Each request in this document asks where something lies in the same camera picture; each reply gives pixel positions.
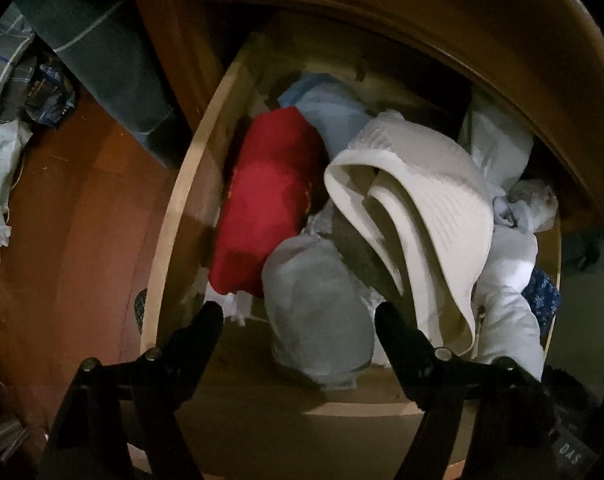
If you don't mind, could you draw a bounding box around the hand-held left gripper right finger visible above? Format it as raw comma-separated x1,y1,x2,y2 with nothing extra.
373,301,565,480

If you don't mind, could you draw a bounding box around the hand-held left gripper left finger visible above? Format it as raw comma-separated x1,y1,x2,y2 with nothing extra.
37,301,225,480

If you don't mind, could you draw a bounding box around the white frilly underwear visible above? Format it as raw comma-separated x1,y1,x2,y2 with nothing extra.
204,280,263,328

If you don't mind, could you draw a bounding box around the pale grey underwear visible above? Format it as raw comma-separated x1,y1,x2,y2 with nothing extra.
261,235,378,392

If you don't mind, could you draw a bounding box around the wooden drawer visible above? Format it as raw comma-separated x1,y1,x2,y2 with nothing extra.
141,25,563,418

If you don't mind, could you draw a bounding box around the white padded garment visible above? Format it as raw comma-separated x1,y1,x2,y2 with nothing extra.
469,225,545,381

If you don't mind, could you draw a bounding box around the red underwear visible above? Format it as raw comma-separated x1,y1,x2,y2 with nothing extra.
208,106,333,297

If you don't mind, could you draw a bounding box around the blue patterned underwear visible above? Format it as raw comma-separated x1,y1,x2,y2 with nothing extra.
522,266,563,333

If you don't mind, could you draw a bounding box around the cream ribbed underwear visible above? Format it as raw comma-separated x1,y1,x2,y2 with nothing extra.
323,110,495,357

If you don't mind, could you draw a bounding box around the pale cloth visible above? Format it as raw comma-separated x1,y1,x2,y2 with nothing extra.
492,180,560,233

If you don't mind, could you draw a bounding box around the light blue underwear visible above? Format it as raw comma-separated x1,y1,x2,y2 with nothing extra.
277,73,378,161

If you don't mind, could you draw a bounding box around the person's plaid trouser leg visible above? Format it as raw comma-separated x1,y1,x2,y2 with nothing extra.
132,287,150,336

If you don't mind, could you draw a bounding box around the blue snack packet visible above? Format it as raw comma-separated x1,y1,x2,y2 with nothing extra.
24,50,78,128

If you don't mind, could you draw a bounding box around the blue-grey checked cloth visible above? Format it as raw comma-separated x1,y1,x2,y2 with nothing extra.
14,0,180,168

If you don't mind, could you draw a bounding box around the wooden nightstand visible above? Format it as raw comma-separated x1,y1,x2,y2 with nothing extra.
127,0,604,231

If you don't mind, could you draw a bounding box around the plaid bedding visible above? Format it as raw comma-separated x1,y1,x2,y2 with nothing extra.
0,2,38,131

